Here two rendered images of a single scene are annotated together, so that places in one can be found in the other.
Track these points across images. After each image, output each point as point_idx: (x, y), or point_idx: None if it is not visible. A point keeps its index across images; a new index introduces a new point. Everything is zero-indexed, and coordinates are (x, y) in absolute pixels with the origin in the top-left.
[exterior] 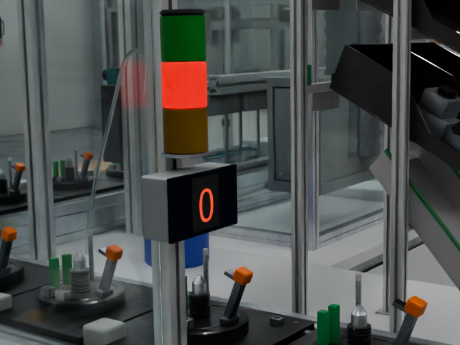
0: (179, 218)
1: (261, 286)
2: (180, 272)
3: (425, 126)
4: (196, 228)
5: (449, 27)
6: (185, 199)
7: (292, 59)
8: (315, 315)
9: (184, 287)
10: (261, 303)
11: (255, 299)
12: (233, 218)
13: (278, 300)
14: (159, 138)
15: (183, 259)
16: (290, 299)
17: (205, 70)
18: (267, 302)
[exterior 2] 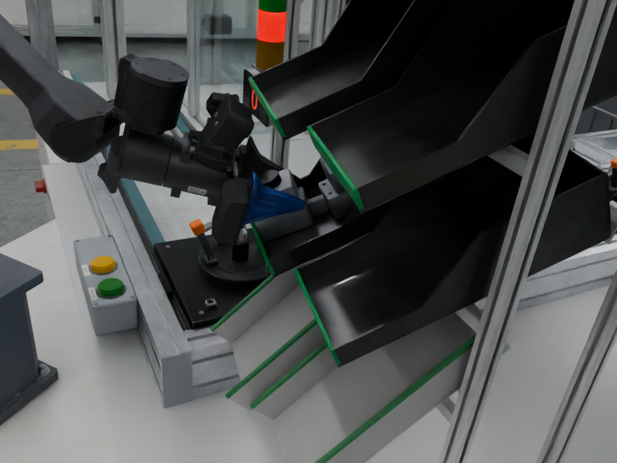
0: (245, 94)
1: None
2: (274, 141)
3: (313, 167)
4: (250, 107)
5: (297, 56)
6: (248, 86)
7: None
8: (534, 442)
9: (274, 151)
10: (595, 420)
11: (614, 423)
12: (264, 121)
13: (607, 440)
14: None
15: (275, 135)
16: (608, 452)
17: (261, 16)
18: (600, 427)
